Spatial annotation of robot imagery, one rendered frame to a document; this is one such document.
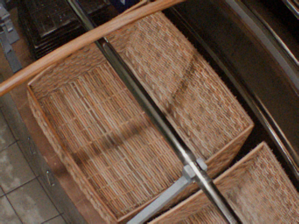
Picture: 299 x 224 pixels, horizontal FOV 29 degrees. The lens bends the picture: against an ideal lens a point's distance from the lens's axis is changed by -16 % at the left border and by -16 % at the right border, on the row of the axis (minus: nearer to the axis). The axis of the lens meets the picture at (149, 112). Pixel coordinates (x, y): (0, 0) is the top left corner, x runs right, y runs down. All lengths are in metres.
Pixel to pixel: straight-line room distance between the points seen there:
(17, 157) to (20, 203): 0.23
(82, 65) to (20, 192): 0.76
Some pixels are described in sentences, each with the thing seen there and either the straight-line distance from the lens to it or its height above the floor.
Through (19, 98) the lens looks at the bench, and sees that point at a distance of 2.18.
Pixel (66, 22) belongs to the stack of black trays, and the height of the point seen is 0.79.
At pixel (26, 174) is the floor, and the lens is 2.68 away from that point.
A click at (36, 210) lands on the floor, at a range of 2.61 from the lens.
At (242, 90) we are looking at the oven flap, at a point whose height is 0.95.
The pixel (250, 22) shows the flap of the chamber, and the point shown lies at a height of 1.41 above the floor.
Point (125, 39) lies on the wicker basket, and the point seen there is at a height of 0.66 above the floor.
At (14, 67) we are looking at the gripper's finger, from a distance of 1.60.
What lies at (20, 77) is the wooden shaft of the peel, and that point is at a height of 1.21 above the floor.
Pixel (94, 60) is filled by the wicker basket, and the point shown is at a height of 0.64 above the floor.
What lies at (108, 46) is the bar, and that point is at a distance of 1.54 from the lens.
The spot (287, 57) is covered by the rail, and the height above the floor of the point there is 1.43.
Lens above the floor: 2.45
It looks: 61 degrees down
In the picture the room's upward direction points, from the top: 7 degrees clockwise
